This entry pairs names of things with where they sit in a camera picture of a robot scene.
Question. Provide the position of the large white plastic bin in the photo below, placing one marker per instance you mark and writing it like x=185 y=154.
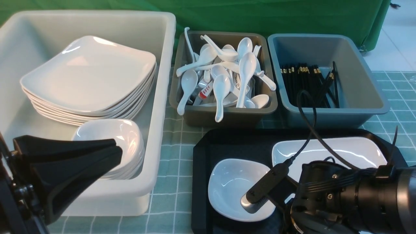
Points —
x=30 y=38

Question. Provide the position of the stack of white plates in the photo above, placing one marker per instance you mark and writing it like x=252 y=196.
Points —
x=128 y=108

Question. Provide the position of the black wrist camera with cable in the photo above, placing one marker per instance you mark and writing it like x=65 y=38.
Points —
x=256 y=196

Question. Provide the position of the black serving tray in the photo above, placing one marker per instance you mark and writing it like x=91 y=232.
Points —
x=219 y=144

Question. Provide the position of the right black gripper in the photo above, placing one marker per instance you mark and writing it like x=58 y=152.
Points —
x=316 y=207

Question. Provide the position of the white ceramic spoon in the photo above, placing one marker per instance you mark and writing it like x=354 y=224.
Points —
x=247 y=66

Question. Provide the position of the white spoon centre large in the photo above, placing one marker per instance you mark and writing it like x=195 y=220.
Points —
x=221 y=89

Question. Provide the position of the top small white bowl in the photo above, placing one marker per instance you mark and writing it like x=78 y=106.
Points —
x=127 y=135

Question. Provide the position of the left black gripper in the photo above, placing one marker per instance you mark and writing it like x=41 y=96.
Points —
x=35 y=192

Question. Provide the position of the bundle black chopsticks in bin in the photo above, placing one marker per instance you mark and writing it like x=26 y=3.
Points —
x=323 y=89

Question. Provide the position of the white spoon left hanging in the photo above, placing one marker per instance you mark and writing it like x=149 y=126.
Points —
x=189 y=81

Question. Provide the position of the white spoon top centre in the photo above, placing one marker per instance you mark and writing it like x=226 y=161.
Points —
x=227 y=55

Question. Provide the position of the brown plastic spoon bin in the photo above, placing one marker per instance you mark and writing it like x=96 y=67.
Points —
x=234 y=117

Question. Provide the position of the grey-blue plastic chopstick bin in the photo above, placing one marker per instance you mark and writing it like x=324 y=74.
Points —
x=360 y=96

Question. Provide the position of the white square bowl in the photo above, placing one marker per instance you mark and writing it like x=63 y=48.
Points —
x=229 y=181

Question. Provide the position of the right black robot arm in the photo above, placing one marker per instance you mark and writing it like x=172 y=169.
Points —
x=384 y=198

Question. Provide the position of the green checkered tablecloth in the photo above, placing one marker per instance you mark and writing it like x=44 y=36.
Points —
x=170 y=200

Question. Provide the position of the white square plate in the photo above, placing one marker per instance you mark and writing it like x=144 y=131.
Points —
x=89 y=75
x=359 y=151

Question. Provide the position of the green backdrop cloth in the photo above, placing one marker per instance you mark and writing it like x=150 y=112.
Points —
x=360 y=20

